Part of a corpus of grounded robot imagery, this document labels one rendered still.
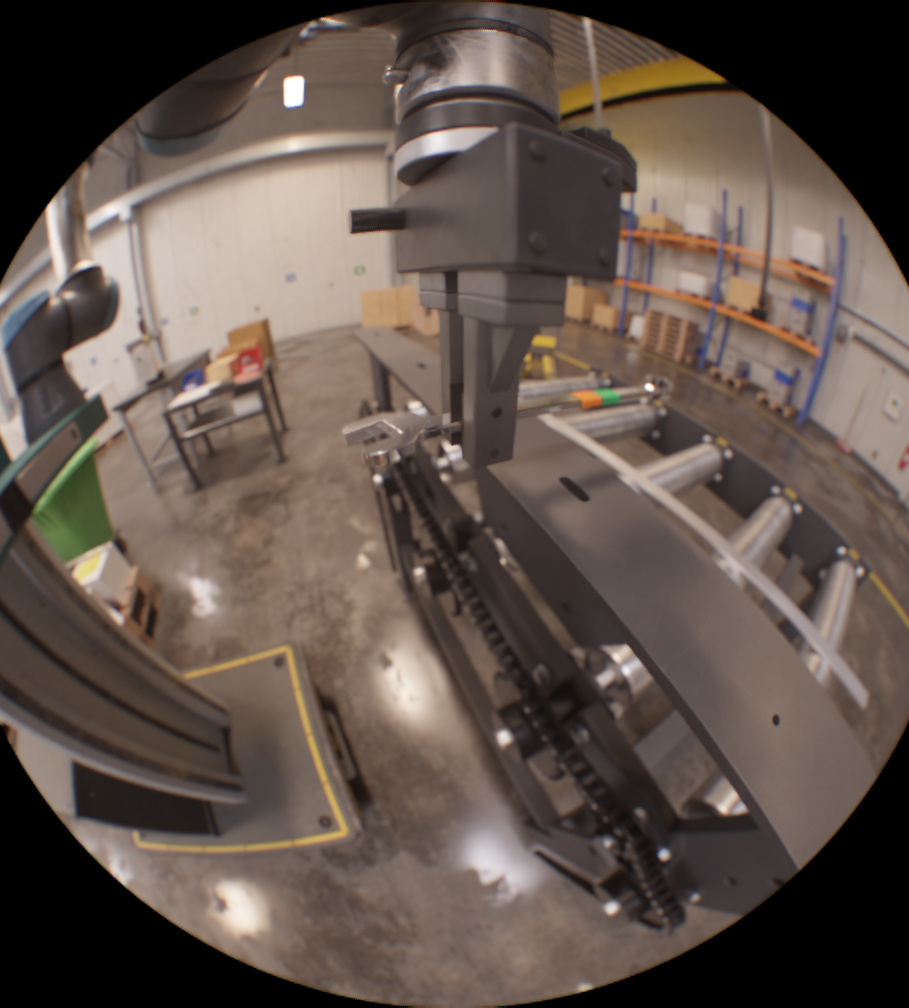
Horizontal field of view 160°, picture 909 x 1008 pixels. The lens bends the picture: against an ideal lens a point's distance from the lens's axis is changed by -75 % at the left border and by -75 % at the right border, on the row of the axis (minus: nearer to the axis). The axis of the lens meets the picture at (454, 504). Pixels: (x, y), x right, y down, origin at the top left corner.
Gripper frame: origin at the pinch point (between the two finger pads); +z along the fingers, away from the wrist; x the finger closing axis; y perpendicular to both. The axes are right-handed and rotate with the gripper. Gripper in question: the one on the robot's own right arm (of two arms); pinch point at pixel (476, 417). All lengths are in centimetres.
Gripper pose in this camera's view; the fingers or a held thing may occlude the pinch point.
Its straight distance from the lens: 18.8
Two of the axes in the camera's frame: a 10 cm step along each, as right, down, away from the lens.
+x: 4.0, 5.9, -7.0
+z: 0.2, 7.6, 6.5
